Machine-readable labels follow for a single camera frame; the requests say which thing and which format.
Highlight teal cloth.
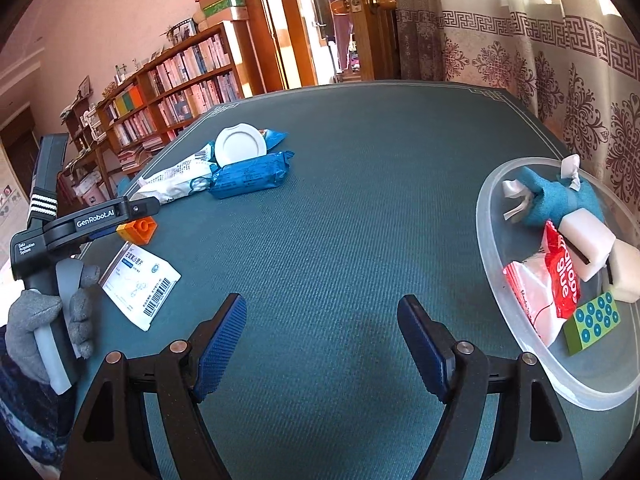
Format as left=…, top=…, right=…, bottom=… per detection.
left=517, top=166, right=606, bottom=228

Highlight orange toy brick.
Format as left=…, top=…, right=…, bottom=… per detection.
left=116, top=216, right=157, bottom=246

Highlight dark wooden door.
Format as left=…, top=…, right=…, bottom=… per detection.
left=0, top=105, right=41, bottom=196

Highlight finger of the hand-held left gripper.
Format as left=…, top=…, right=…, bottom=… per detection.
left=86, top=225, right=123, bottom=242
left=127, top=196, right=162, bottom=222

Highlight green block with blue dots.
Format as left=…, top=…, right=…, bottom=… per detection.
left=562, top=291, right=621, bottom=357

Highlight light blue cracker packet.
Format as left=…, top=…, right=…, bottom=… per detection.
left=260, top=129, right=290, bottom=152

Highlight green box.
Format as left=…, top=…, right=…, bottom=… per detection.
left=201, top=0, right=249, bottom=20

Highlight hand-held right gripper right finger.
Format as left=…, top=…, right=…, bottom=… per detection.
left=397, top=294, right=583, bottom=480

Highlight person's left forearm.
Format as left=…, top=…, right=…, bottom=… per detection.
left=0, top=325, right=78, bottom=471

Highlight person's left hand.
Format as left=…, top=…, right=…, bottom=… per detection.
left=6, top=262, right=101, bottom=386

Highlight white sponge with black slit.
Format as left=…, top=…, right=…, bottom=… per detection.
left=557, top=208, right=640, bottom=303

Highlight pink hanging garment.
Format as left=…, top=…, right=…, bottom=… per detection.
left=332, top=0, right=357, bottom=71

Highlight wooden door frame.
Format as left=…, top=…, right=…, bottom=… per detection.
left=232, top=0, right=321, bottom=93

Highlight clear plastic bowl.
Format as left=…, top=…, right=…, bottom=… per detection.
left=475, top=156, right=640, bottom=411

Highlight dark blue snack packet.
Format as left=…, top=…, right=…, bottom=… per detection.
left=207, top=150, right=296, bottom=200

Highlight patterned curtain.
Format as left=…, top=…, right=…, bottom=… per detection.
left=387, top=0, right=640, bottom=221

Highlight wooden bookshelf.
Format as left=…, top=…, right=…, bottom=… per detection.
left=97, top=20, right=251, bottom=161

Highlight rows of books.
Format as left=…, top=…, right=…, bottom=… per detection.
left=102, top=35, right=241, bottom=153

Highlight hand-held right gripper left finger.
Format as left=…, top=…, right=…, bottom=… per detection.
left=60, top=293, right=249, bottom=480

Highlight red and white packet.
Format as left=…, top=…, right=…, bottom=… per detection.
left=502, top=220, right=583, bottom=348

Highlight small wooden shelf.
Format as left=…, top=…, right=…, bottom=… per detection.
left=60, top=95, right=121, bottom=201

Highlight white medicine box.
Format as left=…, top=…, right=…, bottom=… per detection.
left=99, top=242, right=182, bottom=332

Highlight white crinkled packet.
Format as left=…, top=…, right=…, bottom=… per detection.
left=129, top=142, right=221, bottom=206

